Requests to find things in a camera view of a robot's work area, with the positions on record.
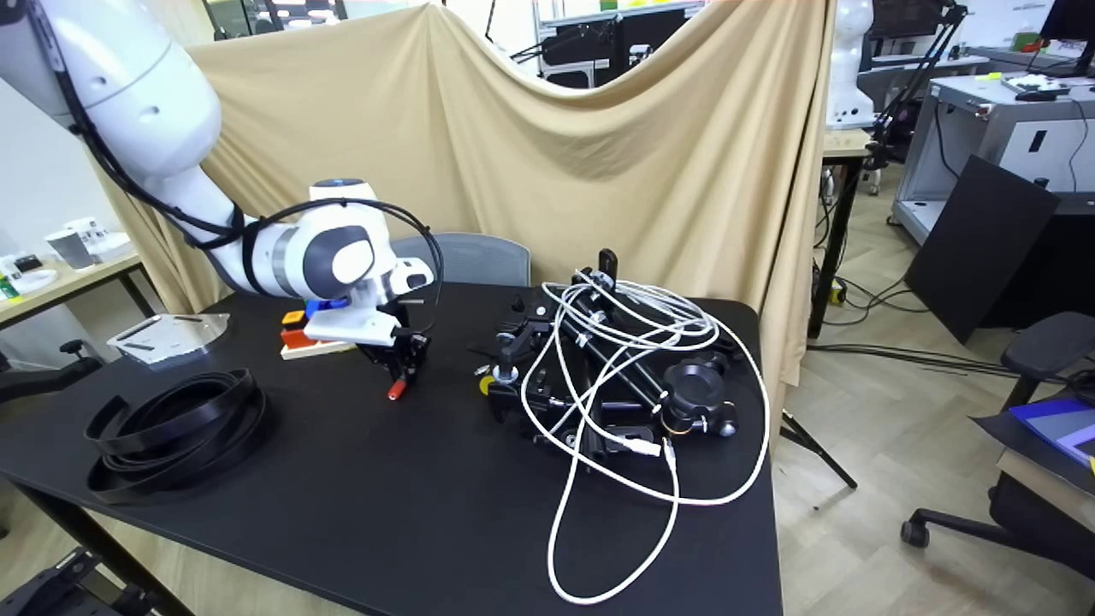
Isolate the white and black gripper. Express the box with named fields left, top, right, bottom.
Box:
left=305, top=255, right=435, bottom=377

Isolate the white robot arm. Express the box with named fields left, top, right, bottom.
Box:
left=0, top=0, right=441, bottom=377

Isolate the wooden block with coloured pieces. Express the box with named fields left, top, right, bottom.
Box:
left=279, top=309, right=347, bottom=358

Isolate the clear plastic bag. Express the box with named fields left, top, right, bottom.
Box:
left=109, top=316, right=230, bottom=365

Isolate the tan cloth backdrop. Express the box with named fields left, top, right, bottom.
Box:
left=92, top=0, right=840, bottom=402

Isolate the black panel board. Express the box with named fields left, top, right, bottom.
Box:
left=904, top=158, right=1057, bottom=341

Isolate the black office chair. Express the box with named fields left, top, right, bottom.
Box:
left=901, top=311, right=1095, bottom=578

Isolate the grey metal cabinet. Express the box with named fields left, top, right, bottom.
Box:
left=893, top=72, right=1095, bottom=243

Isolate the black camera equipment pile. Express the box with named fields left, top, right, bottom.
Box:
left=471, top=250, right=742, bottom=458

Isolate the coiled black flat strap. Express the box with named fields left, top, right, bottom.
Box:
left=82, top=365, right=273, bottom=506

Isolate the white cable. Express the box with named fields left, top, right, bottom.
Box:
left=516, top=268, right=774, bottom=609

